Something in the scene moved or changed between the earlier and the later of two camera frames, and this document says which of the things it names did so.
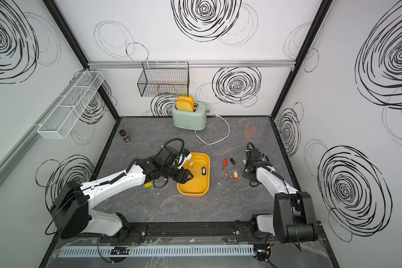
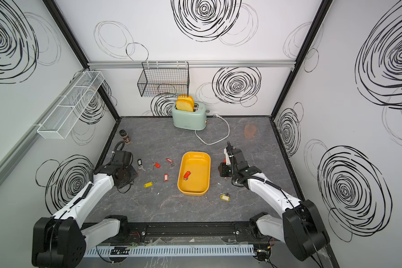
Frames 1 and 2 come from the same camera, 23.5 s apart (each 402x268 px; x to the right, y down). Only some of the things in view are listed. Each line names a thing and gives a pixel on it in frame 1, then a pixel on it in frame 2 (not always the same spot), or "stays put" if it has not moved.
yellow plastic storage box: x=199 y=164 stays put
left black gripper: x=183 y=177 to x=134 y=175
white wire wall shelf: x=65 y=114 stays put
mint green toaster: x=195 y=120 stays put
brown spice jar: x=126 y=138 stays put
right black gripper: x=245 y=172 to x=222 y=171
